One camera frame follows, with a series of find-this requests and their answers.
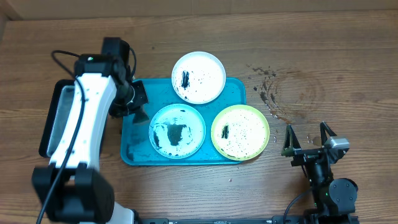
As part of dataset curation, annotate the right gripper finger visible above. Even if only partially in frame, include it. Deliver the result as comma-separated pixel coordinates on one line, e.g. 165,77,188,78
281,124,301,157
320,121,336,144

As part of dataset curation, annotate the teal plastic tray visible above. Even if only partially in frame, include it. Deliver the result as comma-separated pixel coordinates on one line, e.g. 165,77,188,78
121,78,246,166

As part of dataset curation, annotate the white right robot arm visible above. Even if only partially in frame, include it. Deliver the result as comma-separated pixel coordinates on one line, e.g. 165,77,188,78
281,121,359,223

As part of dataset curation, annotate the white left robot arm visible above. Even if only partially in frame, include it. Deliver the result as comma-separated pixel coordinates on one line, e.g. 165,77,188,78
32,37,148,223

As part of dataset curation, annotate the light blue plate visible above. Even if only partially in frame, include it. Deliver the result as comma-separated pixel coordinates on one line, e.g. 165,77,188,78
149,104,206,159

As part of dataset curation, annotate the black water tray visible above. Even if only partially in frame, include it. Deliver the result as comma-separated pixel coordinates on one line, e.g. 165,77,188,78
39,80,75,157

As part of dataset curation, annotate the dark green sponge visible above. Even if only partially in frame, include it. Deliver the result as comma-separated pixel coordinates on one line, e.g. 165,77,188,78
132,108,149,124

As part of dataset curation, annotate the yellow-green plate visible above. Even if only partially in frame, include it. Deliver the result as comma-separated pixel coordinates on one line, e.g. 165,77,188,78
211,105,271,161

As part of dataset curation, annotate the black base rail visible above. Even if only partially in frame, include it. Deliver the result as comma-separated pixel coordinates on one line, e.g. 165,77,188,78
134,215,310,224

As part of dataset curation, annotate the white plate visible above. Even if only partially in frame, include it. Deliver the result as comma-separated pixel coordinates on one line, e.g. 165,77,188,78
171,51,226,105

